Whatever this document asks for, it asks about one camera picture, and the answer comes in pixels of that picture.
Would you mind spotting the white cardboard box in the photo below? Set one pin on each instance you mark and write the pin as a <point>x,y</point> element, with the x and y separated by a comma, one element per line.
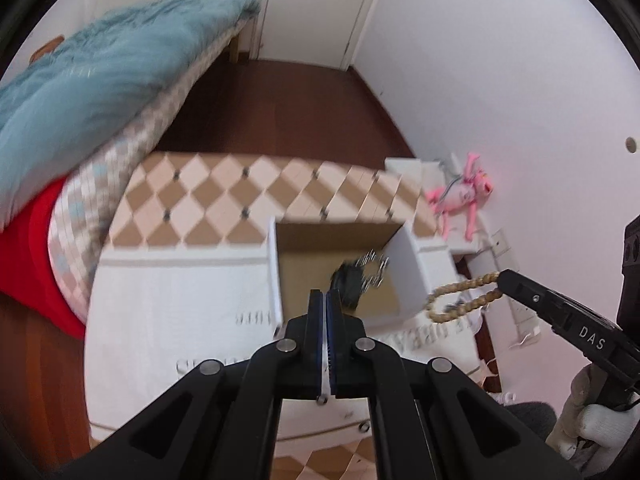
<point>335,240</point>

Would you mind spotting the pink plush toy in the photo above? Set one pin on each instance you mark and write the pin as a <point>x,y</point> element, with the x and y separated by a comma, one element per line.
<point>462,195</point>

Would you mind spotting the white side table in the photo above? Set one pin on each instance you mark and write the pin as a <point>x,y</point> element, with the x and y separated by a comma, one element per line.
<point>415,170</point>

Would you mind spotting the white wall socket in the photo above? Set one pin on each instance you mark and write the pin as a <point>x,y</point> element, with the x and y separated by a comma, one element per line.
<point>500,244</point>

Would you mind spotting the blue fluffy blanket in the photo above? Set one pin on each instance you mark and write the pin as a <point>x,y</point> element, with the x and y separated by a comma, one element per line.
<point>100,85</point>

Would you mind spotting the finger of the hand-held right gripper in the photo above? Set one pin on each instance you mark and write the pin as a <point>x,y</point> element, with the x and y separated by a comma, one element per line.
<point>525,294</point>

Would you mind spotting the person's right hand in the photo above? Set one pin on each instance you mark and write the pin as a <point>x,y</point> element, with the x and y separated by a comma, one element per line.
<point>595,422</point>

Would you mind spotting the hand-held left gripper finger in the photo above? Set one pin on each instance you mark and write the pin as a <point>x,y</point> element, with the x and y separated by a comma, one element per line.
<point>332,320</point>
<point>321,320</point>

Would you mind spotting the checkered bed mattress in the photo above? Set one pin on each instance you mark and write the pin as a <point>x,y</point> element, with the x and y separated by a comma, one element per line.
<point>105,185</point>

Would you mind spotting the white door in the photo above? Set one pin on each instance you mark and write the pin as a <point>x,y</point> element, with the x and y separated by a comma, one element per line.
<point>310,10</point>

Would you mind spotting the checkered padded ottoman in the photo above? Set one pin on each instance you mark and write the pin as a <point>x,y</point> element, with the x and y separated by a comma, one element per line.
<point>165,280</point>

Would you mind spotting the red cloth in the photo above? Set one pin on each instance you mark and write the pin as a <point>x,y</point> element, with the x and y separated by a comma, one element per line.
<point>35,260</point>

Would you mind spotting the dark grey cloth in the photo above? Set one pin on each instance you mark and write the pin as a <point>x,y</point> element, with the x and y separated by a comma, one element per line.
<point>530,417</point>

